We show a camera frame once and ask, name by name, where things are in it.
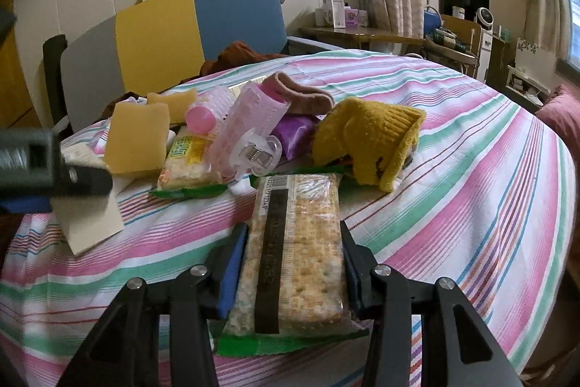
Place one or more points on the small yellow sponge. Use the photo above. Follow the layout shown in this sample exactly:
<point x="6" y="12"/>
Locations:
<point x="174" y="102"/>

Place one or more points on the cardboard box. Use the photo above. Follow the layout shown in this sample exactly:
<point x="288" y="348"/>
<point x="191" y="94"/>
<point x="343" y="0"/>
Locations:
<point x="90" y="219"/>

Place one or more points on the small white fan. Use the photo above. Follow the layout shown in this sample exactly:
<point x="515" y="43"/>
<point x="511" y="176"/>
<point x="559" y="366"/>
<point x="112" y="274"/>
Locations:
<point x="484" y="16"/>

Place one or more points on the pink blanket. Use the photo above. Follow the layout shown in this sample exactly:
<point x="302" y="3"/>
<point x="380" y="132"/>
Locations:
<point x="559" y="112"/>

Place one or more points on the clear plastic hair clip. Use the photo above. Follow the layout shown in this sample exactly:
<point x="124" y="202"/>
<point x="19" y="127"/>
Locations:
<point x="256" y="155"/>

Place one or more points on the large pink mesh hair roller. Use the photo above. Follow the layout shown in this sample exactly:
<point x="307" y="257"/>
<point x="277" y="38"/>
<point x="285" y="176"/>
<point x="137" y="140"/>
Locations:
<point x="253" y="115"/>

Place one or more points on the wooden desk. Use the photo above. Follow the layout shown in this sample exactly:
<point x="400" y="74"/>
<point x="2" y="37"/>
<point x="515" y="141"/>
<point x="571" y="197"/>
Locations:
<point x="362" y="34"/>

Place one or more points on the brown and pink sock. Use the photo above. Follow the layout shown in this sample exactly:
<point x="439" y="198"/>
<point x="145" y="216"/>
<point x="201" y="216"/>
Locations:
<point x="299" y="96"/>

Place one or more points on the purple packet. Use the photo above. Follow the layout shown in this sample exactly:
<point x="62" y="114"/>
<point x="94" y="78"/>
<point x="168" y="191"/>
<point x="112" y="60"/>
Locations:
<point x="294" y="133"/>

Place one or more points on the white paper card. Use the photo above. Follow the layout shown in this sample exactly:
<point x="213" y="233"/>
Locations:
<point x="84" y="156"/>

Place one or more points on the grey yellow blue headboard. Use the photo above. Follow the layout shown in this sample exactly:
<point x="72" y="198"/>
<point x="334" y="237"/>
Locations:
<point x="172" y="33"/>

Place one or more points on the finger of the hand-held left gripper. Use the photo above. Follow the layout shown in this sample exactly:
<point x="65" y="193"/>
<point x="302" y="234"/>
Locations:
<point x="88" y="182"/>

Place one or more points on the purple box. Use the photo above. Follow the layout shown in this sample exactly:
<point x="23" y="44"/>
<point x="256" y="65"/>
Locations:
<point x="351" y="17"/>

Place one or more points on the side window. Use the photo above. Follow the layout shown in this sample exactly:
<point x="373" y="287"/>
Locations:
<point x="573" y="24"/>

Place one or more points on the wooden chair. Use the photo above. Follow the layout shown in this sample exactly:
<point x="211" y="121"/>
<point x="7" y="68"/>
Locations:
<point x="460" y="40"/>

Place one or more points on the yellow label cracker packet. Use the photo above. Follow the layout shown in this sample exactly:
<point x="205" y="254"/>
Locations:
<point x="185" y="162"/>

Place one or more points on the brown cloth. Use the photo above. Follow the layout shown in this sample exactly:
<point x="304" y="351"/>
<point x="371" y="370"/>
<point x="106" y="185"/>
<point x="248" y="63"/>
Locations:
<point x="240" y="51"/>

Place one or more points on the large yellow sponge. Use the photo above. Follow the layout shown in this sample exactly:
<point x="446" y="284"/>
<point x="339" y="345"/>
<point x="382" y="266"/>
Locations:
<point x="133" y="137"/>

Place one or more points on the black label cracker packet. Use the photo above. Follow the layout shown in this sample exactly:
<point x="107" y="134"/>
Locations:
<point x="294" y="242"/>

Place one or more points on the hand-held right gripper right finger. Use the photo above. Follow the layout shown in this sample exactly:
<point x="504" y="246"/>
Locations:
<point x="352" y="278"/>

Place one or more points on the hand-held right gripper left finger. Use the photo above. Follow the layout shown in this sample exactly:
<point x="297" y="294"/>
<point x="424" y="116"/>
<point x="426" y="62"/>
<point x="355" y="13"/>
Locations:
<point x="229" y="276"/>

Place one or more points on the white carton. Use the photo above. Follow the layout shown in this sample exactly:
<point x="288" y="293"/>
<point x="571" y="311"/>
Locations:
<point x="336" y="8"/>

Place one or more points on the striped bedsheet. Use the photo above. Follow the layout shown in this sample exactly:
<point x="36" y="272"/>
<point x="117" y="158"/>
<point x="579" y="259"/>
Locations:
<point x="453" y="196"/>

